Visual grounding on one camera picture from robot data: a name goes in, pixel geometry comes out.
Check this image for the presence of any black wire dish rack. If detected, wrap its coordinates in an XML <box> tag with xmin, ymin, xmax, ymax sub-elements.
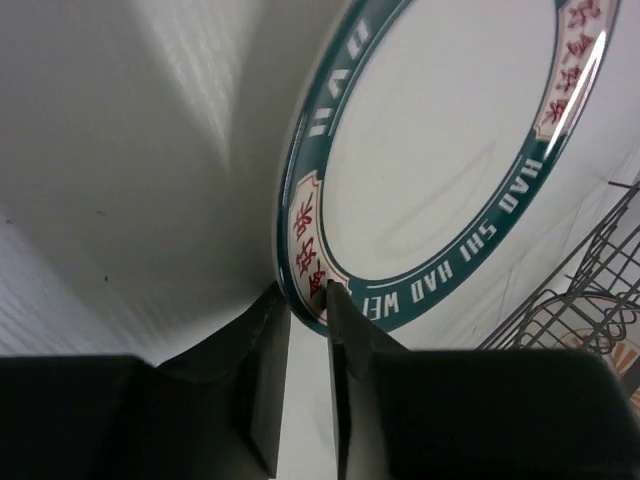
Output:
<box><xmin>479</xmin><ymin>183</ymin><xmax>639</xmax><ymax>368</ymax></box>

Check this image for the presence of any blue rimmed white plate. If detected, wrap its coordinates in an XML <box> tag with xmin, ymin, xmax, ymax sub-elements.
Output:
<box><xmin>274</xmin><ymin>1</ymin><xmax>639</xmax><ymax>335</ymax></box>

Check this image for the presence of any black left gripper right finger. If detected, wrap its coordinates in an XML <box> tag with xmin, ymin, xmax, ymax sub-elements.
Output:
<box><xmin>326</xmin><ymin>282</ymin><xmax>639</xmax><ymax>479</ymax></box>

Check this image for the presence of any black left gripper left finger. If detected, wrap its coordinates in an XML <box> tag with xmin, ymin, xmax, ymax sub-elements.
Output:
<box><xmin>1</xmin><ymin>285</ymin><xmax>291</xmax><ymax>479</ymax></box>

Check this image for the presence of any orange sunburst plate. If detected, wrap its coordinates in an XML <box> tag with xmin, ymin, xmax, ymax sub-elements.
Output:
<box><xmin>520</xmin><ymin>292</ymin><xmax>639</xmax><ymax>411</ymax></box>

